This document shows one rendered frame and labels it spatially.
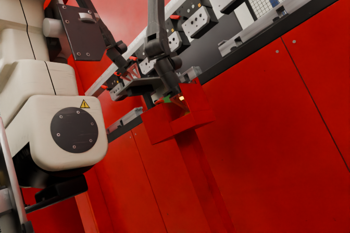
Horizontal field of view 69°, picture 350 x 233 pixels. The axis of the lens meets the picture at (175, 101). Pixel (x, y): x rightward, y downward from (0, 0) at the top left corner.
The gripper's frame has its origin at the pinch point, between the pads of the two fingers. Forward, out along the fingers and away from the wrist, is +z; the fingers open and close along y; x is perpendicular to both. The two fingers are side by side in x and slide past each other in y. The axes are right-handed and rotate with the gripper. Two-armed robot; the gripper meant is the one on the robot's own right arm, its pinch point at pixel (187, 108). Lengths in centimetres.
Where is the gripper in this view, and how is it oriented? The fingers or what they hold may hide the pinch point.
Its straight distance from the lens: 91.1
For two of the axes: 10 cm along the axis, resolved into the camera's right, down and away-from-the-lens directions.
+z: 5.1, 8.6, 0.4
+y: 4.2, -2.9, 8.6
